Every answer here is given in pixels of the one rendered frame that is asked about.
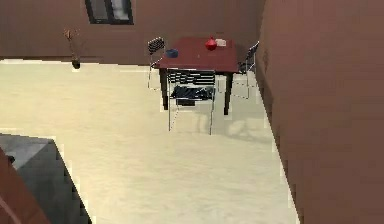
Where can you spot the dark framed window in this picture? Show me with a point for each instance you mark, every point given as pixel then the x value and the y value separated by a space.
pixel 110 11

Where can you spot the grey cabinet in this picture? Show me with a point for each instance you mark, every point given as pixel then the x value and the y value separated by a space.
pixel 40 173

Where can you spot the black slatted metal chair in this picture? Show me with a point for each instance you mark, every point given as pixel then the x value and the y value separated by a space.
pixel 249 56
pixel 155 45
pixel 191 92

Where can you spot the red round vase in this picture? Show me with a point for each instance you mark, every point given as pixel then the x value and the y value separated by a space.
pixel 210 44

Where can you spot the blue bowl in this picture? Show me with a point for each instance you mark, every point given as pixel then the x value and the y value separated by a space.
pixel 171 53

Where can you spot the dark red dining table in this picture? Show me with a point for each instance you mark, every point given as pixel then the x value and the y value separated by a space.
pixel 200 56

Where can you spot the white square dish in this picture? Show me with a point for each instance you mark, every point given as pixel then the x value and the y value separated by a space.
pixel 220 42

